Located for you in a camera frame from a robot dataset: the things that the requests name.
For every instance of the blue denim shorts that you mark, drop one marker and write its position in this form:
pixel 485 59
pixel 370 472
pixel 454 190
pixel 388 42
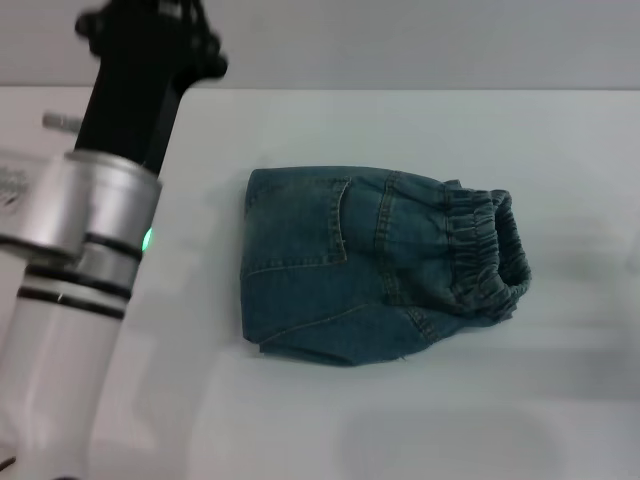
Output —
pixel 350 270

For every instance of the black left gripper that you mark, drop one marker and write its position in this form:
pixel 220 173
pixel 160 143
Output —
pixel 135 90

